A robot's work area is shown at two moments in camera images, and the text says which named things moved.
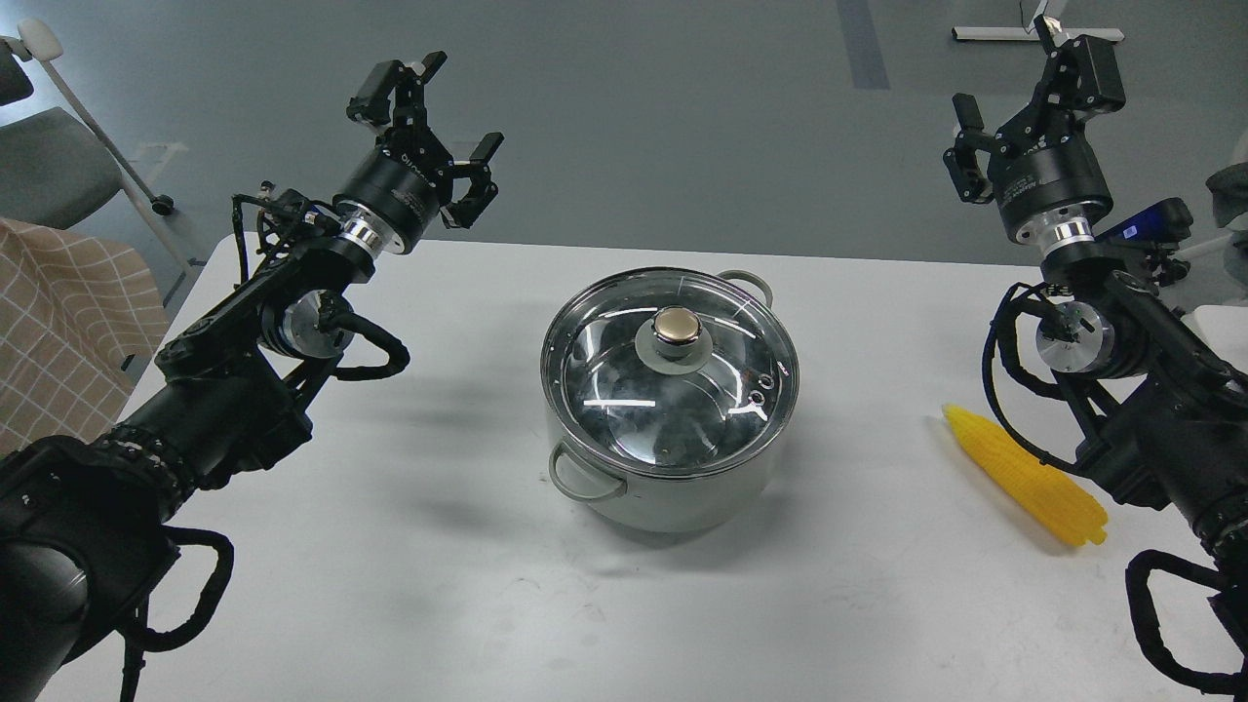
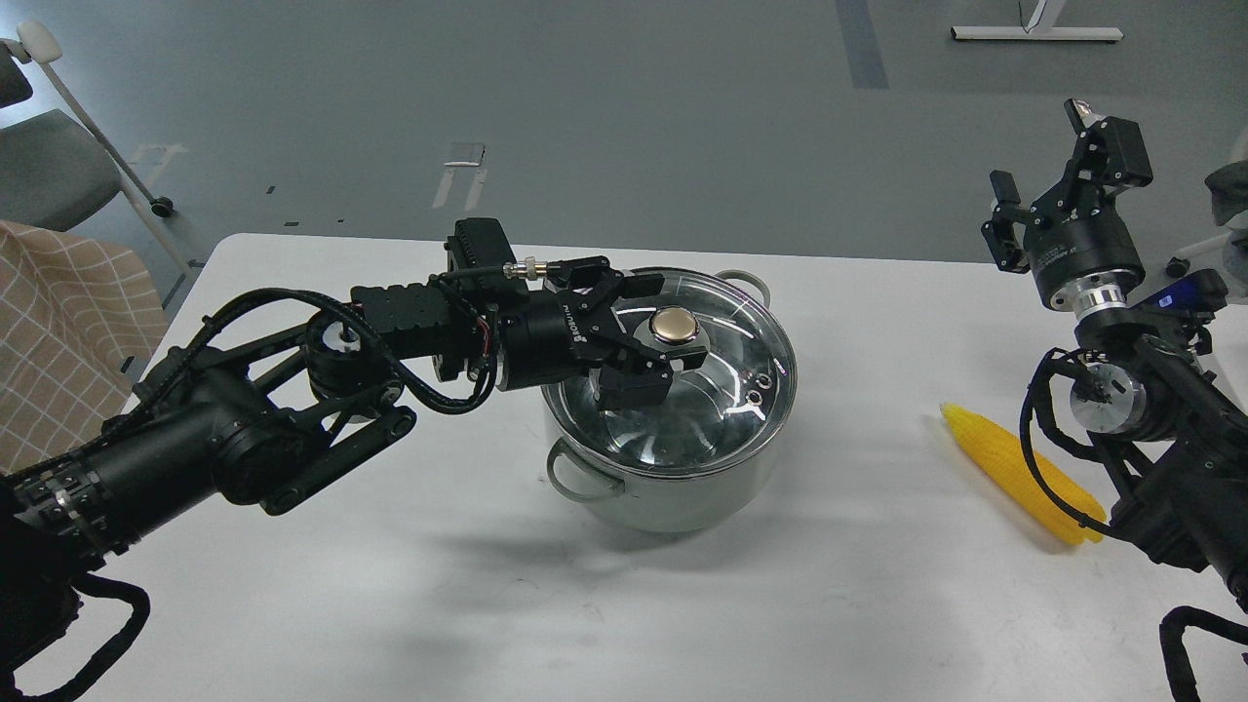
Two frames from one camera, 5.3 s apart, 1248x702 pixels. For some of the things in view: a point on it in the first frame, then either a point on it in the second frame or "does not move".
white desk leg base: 1029,32 does not move
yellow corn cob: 1060,504 does not move
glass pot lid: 669,371 does not move
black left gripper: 395,194 → 552,337
